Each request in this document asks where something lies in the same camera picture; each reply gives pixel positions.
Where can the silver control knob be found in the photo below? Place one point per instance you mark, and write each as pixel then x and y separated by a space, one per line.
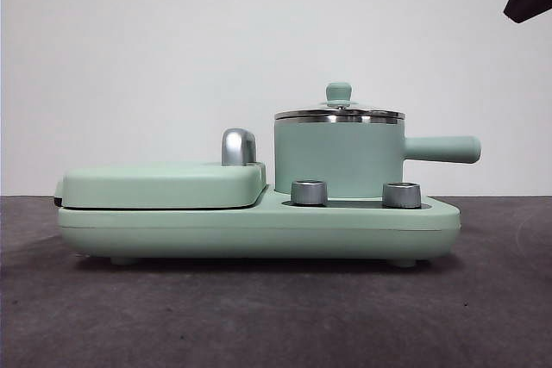
pixel 309 192
pixel 402 195

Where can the chrome hinge lever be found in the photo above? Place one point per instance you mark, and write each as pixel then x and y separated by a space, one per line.
pixel 238 146

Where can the mint green breakfast maker appliance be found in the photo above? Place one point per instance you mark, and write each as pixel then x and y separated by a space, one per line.
pixel 215 221

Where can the glass lid with mint knob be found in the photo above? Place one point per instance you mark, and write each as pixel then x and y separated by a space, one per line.
pixel 340 103

